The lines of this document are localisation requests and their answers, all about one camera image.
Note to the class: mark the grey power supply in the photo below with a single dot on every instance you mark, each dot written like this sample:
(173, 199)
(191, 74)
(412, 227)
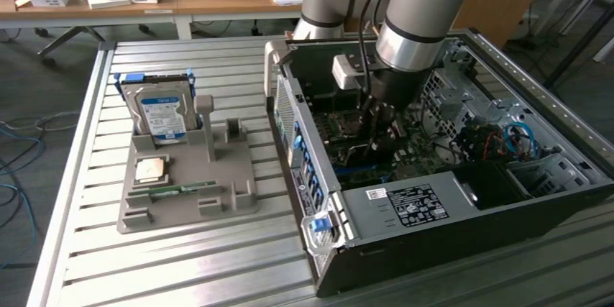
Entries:
(365, 213)

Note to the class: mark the metal CPU socket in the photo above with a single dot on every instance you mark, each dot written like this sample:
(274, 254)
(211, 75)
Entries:
(348, 125)

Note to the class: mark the black plastic shroud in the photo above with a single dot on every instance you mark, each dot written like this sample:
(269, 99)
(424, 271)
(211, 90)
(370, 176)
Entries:
(489, 188)

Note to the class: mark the silver CPU chip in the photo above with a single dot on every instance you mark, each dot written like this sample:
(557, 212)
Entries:
(150, 170)

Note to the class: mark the blue plastic case latch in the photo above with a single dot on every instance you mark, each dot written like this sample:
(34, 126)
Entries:
(321, 224)

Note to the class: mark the silver chipset heat sink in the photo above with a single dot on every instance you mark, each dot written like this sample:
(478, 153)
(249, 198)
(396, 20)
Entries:
(408, 172)

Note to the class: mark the grey plastic parts rack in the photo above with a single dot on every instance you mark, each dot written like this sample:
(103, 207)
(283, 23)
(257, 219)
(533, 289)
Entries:
(191, 177)

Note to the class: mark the green Nvidia graphics card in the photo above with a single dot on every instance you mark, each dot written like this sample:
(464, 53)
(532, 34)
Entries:
(360, 150)

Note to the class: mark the green motherboard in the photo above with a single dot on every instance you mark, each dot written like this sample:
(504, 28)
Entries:
(422, 149)

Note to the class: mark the blue expansion slot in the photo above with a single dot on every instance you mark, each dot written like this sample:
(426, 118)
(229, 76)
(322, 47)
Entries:
(353, 170)

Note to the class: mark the small metal disk bay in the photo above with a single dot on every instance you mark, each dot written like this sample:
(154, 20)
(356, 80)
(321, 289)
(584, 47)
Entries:
(561, 174)

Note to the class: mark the black and grey PC case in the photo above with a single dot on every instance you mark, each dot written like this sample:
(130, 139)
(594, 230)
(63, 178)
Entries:
(456, 249)

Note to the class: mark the perforated metal disk bay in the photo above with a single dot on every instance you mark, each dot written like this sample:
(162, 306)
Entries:
(461, 102)

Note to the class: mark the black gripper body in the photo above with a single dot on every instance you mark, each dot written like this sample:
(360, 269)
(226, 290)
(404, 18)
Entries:
(396, 87)

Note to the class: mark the hard disk with blue carrier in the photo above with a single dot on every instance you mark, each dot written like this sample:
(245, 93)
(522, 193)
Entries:
(161, 116)

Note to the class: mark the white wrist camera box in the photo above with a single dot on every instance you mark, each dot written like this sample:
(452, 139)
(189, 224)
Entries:
(350, 73)

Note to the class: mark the green RAM stick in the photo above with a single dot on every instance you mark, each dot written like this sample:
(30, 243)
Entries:
(167, 190)

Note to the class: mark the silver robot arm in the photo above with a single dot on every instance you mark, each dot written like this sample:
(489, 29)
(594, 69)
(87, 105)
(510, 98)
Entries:
(422, 16)

